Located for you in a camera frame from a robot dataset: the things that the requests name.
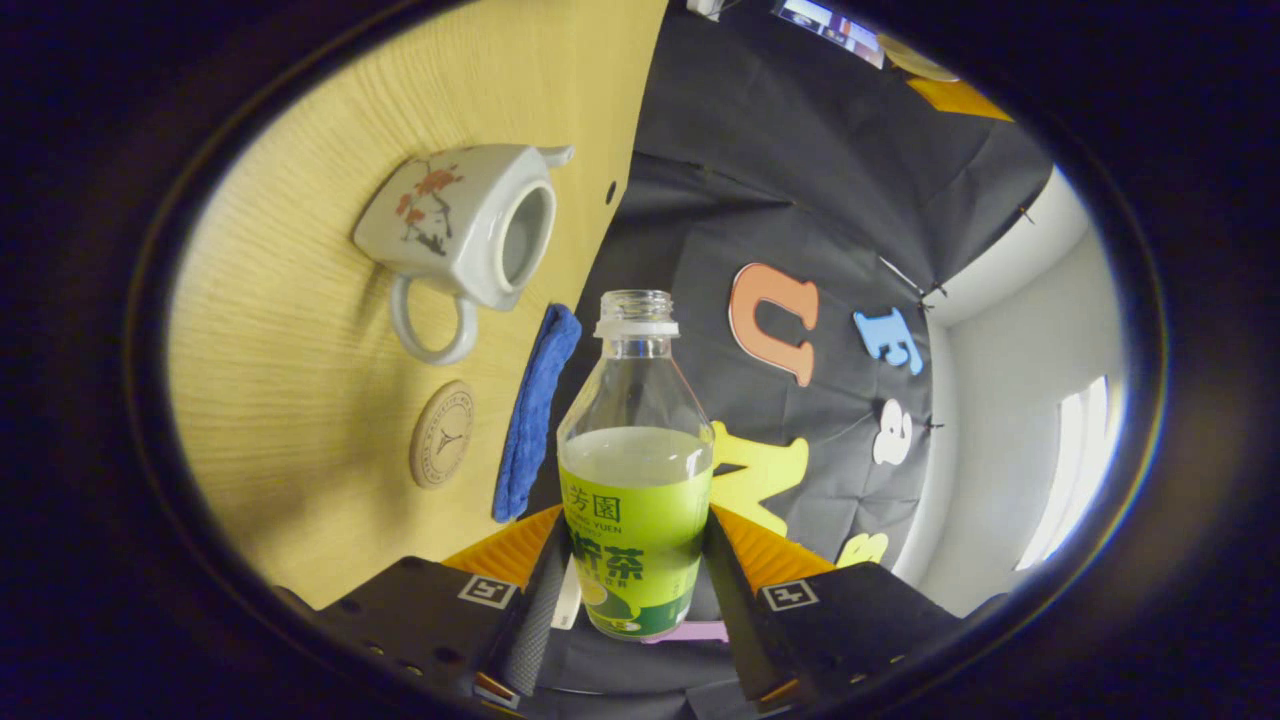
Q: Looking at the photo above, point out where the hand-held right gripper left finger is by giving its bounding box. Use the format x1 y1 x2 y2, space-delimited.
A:
300 505 573 701

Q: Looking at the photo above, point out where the black backdrop cloth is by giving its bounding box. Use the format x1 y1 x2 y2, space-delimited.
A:
525 0 1056 691

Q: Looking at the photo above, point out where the white floral teacup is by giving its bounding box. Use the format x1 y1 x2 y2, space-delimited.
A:
352 143 576 366

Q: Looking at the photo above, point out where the computer monitor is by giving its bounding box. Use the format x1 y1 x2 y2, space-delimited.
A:
770 0 886 69

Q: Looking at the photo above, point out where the bright window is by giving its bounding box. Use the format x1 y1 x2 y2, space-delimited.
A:
1015 375 1111 573

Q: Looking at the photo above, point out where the round wooden coaster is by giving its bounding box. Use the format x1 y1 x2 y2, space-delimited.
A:
409 380 476 489

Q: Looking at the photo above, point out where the green label water bottle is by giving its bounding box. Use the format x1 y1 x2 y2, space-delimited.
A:
556 290 716 641

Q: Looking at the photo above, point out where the blue folded towel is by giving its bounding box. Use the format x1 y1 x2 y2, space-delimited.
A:
491 304 583 524

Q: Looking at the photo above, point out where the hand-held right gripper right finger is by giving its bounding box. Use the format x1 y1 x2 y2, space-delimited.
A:
703 505 966 706

